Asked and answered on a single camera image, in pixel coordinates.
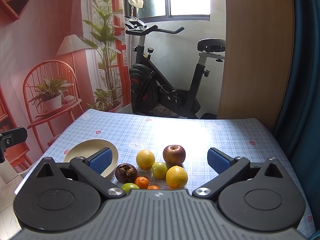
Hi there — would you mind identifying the yellow lemon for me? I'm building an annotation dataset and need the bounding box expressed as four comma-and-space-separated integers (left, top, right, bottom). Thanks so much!
136, 149, 156, 170
166, 165, 188, 189

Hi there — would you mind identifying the printed wall backdrop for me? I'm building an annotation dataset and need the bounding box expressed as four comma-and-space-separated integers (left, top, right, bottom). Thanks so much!
0, 0, 132, 178

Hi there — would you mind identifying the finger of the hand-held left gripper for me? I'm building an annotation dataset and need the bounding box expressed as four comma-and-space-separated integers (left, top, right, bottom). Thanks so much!
0, 127, 27, 164

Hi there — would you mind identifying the wooden panel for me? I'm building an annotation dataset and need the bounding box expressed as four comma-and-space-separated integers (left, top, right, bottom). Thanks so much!
217, 0, 295, 130

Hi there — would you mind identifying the dark purple mangosteen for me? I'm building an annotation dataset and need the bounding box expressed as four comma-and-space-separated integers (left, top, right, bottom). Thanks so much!
114, 163, 138, 184

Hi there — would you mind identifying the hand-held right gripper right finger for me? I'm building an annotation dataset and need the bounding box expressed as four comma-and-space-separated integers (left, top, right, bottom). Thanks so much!
192, 147, 285, 197

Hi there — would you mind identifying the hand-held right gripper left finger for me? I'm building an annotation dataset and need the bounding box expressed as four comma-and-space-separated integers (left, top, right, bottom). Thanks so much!
35, 147, 126, 197

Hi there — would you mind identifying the small green fruit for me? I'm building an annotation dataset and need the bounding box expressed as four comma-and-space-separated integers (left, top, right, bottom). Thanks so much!
152, 162, 168, 179
121, 183, 140, 195

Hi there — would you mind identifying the dark teal curtain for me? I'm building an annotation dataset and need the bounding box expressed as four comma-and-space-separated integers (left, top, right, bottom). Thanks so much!
271, 0, 320, 155

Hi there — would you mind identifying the red apple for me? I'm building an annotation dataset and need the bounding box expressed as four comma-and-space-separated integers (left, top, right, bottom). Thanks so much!
163, 144, 186, 167

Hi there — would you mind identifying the blue plaid tablecloth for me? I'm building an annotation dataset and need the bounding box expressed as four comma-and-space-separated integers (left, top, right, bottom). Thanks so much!
15, 108, 313, 233

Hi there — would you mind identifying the cream oval plate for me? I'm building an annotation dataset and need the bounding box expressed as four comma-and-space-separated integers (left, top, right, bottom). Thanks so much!
63, 139, 119, 179

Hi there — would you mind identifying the black exercise bike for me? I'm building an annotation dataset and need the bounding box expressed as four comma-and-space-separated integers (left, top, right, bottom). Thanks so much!
124, 16, 227, 120

